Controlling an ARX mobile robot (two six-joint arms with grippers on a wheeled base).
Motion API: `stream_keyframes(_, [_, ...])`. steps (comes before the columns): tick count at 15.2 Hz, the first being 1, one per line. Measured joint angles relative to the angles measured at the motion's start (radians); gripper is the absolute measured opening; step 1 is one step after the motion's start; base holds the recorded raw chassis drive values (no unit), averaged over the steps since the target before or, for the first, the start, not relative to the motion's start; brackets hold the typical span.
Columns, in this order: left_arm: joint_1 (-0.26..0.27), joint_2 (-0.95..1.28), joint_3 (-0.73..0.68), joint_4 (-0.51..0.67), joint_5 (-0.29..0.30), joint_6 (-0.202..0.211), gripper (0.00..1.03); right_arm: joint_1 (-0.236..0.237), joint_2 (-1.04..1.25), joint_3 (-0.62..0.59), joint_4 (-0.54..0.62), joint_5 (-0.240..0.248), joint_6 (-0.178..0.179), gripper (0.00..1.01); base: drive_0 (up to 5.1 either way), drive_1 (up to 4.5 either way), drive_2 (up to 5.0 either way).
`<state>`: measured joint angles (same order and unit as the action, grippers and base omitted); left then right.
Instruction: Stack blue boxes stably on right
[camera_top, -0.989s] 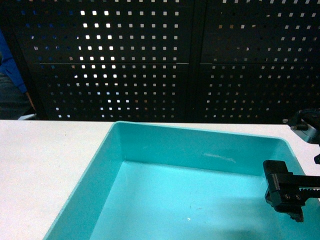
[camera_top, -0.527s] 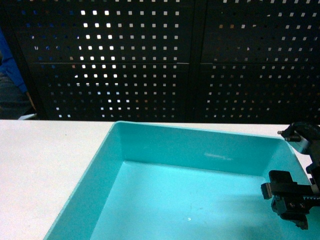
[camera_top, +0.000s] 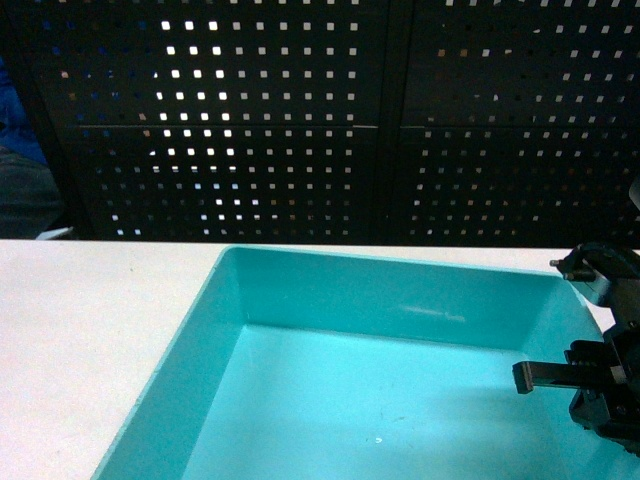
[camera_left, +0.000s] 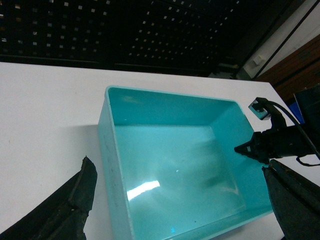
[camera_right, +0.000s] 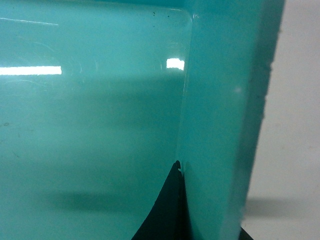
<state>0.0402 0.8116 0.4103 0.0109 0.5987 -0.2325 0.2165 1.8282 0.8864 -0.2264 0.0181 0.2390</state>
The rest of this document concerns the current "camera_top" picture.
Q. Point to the teal plastic bin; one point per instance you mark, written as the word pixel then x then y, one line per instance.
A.
pixel 299 365

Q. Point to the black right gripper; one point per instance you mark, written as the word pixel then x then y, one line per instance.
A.
pixel 607 276

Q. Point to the person in blue clothing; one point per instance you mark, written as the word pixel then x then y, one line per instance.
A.
pixel 30 199

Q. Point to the black perforated metal panel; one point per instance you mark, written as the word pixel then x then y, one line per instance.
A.
pixel 420 123

